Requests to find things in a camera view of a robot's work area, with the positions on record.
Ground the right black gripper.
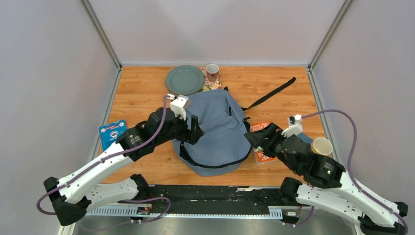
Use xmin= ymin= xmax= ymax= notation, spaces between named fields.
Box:
xmin=243 ymin=123 xmax=299 ymax=175

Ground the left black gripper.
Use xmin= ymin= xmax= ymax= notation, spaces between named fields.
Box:
xmin=155 ymin=110 xmax=205 ymax=146

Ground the orange treehouse book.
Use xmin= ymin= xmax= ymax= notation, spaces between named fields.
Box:
xmin=250 ymin=121 xmax=278 ymax=164

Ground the blue-grey backpack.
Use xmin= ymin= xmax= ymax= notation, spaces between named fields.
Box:
xmin=172 ymin=76 xmax=297 ymax=177

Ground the light blue treehouse book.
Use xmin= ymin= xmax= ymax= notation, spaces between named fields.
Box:
xmin=98 ymin=119 xmax=127 ymax=151

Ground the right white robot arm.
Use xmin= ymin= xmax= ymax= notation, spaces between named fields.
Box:
xmin=245 ymin=123 xmax=408 ymax=235

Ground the teal wallet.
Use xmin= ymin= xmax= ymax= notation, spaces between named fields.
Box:
xmin=298 ymin=133 xmax=313 ymax=144

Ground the floral placemat tray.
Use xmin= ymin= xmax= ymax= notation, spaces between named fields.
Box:
xmin=167 ymin=66 xmax=223 ymax=95

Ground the green ceramic plate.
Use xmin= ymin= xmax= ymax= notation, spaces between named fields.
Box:
xmin=165 ymin=65 xmax=205 ymax=95

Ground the yellow mug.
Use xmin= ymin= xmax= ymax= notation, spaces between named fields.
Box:
xmin=311 ymin=137 xmax=333 ymax=156

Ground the pink patterned mug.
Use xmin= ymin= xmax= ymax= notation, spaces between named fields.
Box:
xmin=206 ymin=64 xmax=220 ymax=82

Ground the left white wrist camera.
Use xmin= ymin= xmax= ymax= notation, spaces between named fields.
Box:
xmin=170 ymin=94 xmax=190 ymax=120

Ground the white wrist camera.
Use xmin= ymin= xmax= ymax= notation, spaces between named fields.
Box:
xmin=170 ymin=94 xmax=190 ymax=120
xmin=281 ymin=115 xmax=303 ymax=138

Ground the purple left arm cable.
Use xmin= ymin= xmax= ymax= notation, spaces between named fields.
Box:
xmin=35 ymin=94 xmax=172 ymax=224

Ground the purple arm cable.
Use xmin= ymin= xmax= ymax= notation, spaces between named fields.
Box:
xmin=35 ymin=94 xmax=172 ymax=224
xmin=301 ymin=109 xmax=409 ymax=235

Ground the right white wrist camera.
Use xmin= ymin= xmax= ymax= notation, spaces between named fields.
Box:
xmin=281 ymin=115 xmax=303 ymax=138

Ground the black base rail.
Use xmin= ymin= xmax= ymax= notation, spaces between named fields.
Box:
xmin=130 ymin=174 xmax=304 ymax=224

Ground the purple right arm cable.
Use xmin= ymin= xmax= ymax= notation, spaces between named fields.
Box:
xmin=301 ymin=109 xmax=409 ymax=235

